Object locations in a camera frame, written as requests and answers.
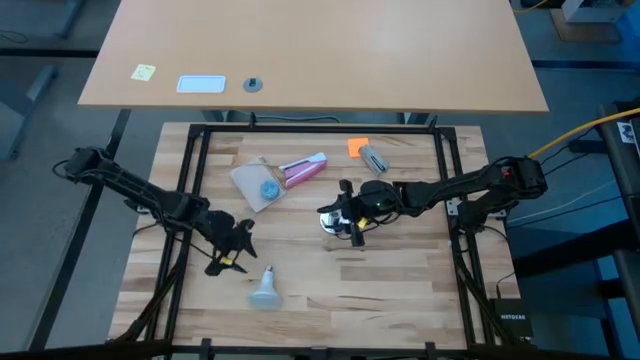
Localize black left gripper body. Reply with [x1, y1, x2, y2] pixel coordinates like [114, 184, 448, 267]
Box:
[195, 208, 251, 261]

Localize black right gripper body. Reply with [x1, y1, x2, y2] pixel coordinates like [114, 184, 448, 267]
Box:
[349, 179, 404, 224]

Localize chrome lamp base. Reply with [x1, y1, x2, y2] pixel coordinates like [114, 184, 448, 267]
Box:
[319, 208, 354, 236]

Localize white reflector lightbulb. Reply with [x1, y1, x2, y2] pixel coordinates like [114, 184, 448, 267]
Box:
[246, 264, 284, 312]

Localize orange sticky note pad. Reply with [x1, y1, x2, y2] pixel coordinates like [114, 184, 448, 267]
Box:
[347, 137, 371, 159]

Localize blue round disc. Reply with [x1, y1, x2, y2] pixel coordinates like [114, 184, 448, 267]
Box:
[259, 179, 281, 202]

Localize light wood desk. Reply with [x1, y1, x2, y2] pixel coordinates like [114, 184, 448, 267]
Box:
[77, 0, 550, 115]

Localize white rectangular tray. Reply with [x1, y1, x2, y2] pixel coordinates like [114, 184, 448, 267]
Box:
[175, 74, 228, 95]

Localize yellow sticky note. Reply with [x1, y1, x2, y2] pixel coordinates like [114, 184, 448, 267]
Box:
[130, 63, 157, 83]

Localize grey desk leg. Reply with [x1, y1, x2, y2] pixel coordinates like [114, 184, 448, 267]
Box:
[0, 64, 59, 161]

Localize white sticker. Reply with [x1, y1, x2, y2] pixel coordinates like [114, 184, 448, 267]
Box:
[616, 121, 638, 145]

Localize brown board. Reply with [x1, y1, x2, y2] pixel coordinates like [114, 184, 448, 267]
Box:
[549, 7, 624, 44]

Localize grey box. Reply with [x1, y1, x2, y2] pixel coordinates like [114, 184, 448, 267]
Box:
[559, 0, 632, 24]

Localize black metal table frame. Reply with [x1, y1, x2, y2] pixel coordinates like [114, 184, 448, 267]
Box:
[104, 113, 534, 360]

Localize black cable bundle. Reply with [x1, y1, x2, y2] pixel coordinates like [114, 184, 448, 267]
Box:
[452, 239, 509, 346]
[113, 259, 184, 346]

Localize black Netgear network switch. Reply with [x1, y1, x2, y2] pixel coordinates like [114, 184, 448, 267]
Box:
[488, 297, 534, 339]

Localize white cable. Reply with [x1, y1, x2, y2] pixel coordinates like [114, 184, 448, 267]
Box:
[505, 178, 619, 224]

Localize yellow cable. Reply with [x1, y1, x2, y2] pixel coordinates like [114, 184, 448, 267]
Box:
[528, 106, 640, 160]
[512, 0, 550, 14]

